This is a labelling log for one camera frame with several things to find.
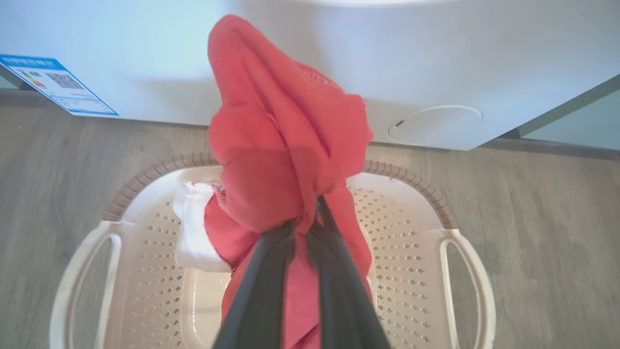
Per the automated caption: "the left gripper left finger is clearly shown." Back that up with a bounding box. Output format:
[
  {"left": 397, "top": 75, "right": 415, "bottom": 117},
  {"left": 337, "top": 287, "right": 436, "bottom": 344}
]
[{"left": 213, "top": 221, "right": 296, "bottom": 349}]

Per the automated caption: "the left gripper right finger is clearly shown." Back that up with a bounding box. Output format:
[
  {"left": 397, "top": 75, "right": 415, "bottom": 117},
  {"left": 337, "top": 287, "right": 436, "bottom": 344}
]
[{"left": 308, "top": 196, "right": 390, "bottom": 349}]

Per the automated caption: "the white garment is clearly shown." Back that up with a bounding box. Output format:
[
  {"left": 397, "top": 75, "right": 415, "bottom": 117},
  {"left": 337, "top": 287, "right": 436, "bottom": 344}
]
[{"left": 173, "top": 182, "right": 233, "bottom": 273}]

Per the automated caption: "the red garment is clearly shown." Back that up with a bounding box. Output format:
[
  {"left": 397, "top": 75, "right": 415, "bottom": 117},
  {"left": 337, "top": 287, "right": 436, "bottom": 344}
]
[{"left": 203, "top": 15, "right": 374, "bottom": 349}]

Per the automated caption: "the white washing machine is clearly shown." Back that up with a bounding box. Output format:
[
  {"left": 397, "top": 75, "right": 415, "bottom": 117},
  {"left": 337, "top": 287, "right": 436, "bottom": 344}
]
[{"left": 0, "top": 0, "right": 620, "bottom": 152}]

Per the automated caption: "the cream perforated laundry basket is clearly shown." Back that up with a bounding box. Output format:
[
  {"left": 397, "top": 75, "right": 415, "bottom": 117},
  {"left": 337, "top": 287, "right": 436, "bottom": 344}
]
[{"left": 49, "top": 154, "right": 497, "bottom": 349}]

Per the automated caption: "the round drain filter cover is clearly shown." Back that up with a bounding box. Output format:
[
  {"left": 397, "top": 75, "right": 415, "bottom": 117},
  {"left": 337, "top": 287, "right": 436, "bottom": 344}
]
[{"left": 387, "top": 105, "right": 483, "bottom": 145}]

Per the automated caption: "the dark grey cabinet plinth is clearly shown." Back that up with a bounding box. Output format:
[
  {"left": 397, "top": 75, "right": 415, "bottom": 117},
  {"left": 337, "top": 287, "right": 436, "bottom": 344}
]
[{"left": 484, "top": 137, "right": 620, "bottom": 160}]

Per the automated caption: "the blue energy label sticker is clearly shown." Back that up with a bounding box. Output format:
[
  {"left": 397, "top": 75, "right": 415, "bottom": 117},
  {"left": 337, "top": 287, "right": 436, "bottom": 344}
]
[{"left": 0, "top": 54, "right": 119, "bottom": 117}]

